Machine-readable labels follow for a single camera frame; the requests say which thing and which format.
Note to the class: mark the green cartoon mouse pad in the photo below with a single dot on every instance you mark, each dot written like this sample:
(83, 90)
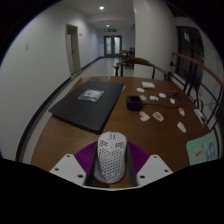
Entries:
(201, 150)

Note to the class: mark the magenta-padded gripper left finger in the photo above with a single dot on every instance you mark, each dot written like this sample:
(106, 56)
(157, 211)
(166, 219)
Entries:
(70, 168)

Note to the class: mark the dark framed window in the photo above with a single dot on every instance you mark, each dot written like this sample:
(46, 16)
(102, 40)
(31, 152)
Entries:
(188, 50)

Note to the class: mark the white wall switch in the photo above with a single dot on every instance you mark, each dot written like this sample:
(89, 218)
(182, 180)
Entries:
(27, 46)

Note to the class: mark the clear plastic packet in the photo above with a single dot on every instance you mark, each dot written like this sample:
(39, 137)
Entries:
(91, 95)

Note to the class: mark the large black desk pad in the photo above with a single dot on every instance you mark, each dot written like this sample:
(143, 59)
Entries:
(86, 111)

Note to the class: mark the white side door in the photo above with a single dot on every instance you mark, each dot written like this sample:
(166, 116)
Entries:
(72, 50)

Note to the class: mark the small black box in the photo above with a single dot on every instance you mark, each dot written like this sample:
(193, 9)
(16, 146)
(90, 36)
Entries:
(134, 103)

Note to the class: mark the black railing with wooden handrail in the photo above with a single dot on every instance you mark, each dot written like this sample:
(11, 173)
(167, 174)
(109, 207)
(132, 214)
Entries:
(196, 61)

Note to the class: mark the small white flat box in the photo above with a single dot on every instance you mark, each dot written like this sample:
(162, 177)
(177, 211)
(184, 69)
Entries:
(148, 84)

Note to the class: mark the glass double door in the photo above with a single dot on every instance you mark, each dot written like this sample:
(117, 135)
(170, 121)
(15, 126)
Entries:
(112, 46)

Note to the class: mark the white paper card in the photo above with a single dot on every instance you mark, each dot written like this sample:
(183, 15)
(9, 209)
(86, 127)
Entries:
(200, 116)

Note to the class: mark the wooden curved-back chair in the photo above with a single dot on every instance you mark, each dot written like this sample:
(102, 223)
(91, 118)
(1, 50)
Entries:
(136, 60)

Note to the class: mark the green exit sign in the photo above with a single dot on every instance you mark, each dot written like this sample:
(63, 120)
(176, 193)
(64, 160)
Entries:
(112, 30)

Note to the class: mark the white perforated computer mouse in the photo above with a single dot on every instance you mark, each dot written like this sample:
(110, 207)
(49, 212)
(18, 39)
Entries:
(110, 158)

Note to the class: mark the small cartoon sticker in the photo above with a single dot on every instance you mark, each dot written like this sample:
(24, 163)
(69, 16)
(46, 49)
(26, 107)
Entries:
(144, 116)
(162, 95)
(181, 127)
(140, 90)
(153, 97)
(158, 116)
(143, 97)
(172, 100)
(181, 111)

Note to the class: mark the dark wooden chair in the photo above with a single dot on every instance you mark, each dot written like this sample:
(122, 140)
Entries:
(126, 53)

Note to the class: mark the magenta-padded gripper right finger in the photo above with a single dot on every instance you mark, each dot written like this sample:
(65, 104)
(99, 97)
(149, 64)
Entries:
(153, 168)

